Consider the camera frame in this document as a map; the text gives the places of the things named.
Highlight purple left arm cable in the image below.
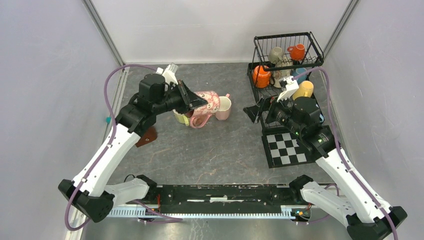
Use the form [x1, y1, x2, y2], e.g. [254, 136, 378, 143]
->
[64, 63, 183, 232]

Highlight brown wedge block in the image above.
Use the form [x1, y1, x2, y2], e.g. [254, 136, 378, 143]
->
[135, 126, 158, 148]

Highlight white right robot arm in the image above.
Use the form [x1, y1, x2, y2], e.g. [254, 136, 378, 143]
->
[243, 96, 408, 240]

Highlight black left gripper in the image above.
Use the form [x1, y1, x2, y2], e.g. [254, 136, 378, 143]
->
[153, 79, 208, 115]

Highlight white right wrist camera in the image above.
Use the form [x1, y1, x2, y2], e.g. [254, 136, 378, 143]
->
[277, 75, 299, 102]

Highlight small orange cup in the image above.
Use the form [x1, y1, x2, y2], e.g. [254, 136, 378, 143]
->
[287, 43, 305, 61]

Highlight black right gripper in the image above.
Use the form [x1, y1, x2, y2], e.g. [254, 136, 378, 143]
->
[243, 90, 304, 136]

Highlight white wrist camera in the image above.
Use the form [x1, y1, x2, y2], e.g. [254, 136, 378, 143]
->
[277, 75, 299, 102]
[156, 63, 179, 85]

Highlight checkerboard calibration board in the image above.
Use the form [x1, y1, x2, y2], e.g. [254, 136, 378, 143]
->
[261, 133, 314, 169]

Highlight aluminium slotted rail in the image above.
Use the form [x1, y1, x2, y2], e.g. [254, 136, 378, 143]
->
[109, 205, 296, 220]

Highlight light pink hexagonal mug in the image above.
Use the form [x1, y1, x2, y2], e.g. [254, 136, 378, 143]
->
[215, 93, 232, 121]

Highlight cream floral mug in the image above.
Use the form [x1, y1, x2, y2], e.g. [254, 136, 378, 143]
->
[271, 56, 293, 88]

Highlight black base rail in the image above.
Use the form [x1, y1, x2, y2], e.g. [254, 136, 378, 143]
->
[140, 184, 312, 214]

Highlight black wire dish rack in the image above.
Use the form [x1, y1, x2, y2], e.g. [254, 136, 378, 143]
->
[247, 31, 335, 140]

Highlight beige grey mug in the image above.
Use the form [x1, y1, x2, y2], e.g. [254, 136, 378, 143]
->
[268, 46, 284, 65]

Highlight orange ribbed mug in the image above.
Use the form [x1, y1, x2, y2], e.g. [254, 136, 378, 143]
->
[252, 65, 271, 89]

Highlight pink patterned mug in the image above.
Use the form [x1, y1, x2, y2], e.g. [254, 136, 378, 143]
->
[189, 90, 221, 129]

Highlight teal blue mug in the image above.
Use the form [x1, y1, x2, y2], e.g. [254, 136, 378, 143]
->
[291, 67, 308, 84]

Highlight light blue hexagonal mug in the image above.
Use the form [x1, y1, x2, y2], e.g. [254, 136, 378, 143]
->
[316, 104, 325, 124]

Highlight pale yellow mug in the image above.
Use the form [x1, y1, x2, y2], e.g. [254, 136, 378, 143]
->
[173, 110, 190, 126]

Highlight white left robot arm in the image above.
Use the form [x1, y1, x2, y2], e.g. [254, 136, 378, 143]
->
[58, 73, 208, 223]

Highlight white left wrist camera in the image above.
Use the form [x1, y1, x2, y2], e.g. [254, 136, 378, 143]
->
[156, 63, 179, 85]

